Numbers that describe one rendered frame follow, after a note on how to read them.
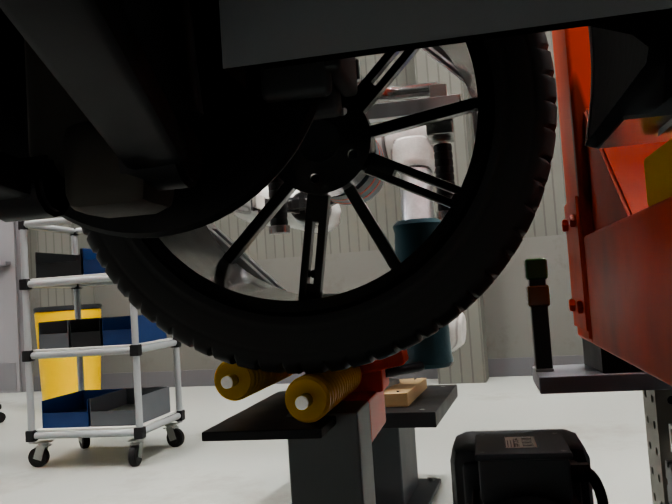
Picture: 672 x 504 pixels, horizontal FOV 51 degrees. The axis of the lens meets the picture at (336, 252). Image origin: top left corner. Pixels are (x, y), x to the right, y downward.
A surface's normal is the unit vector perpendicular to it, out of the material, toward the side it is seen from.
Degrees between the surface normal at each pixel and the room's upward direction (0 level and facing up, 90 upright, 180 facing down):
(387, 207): 90
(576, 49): 90
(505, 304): 90
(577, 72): 90
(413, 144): 81
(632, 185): 36
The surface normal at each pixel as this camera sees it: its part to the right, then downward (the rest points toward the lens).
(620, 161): -0.17, -0.83
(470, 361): -0.28, -0.04
